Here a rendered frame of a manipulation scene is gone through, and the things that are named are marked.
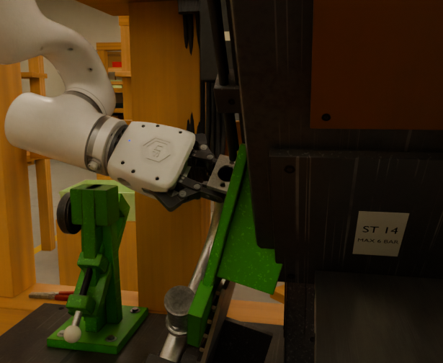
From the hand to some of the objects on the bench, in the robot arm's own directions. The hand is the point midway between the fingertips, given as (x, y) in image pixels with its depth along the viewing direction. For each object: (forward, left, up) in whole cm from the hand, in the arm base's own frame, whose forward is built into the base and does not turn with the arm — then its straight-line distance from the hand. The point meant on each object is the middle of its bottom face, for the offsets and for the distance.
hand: (221, 181), depth 64 cm
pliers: (+18, +45, -34) cm, 59 cm away
